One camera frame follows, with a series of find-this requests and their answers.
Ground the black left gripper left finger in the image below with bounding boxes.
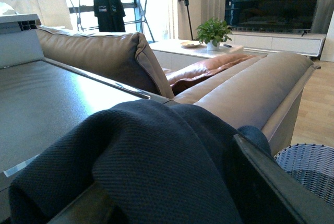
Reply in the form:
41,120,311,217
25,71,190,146
49,182,123,223

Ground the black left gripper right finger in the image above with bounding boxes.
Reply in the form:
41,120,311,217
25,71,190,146
232,135,333,223

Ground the dark navy knit garment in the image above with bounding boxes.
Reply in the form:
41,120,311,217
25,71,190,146
9,100,271,223

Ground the grey front-load washing machine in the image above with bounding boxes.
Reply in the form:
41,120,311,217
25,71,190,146
0,57,173,191

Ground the woven grey laundry basket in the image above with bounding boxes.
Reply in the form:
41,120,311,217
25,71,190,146
274,144,333,206

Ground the tan leather sofa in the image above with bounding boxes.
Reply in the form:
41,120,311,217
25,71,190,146
37,26,317,154

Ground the white tv cabinet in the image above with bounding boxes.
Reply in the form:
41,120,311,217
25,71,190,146
231,31,326,57

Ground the brown leather cushion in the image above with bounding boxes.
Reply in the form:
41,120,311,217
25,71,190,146
163,53,261,96

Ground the white coffee table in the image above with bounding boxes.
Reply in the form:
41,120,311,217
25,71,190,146
149,39,244,70

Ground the white counter table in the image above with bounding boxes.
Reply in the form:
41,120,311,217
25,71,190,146
1,2,44,68

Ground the green potted plant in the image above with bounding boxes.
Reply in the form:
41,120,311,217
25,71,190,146
196,17,232,51

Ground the round beige plate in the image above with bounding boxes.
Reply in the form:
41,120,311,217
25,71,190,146
181,41,202,49

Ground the flat screen television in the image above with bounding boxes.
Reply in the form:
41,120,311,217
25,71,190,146
225,0,318,33

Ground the black hanging t-shirt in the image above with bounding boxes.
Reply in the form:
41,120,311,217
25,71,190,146
93,0,126,32

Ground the cordless stick vacuum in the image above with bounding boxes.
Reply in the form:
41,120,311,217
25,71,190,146
178,0,194,40

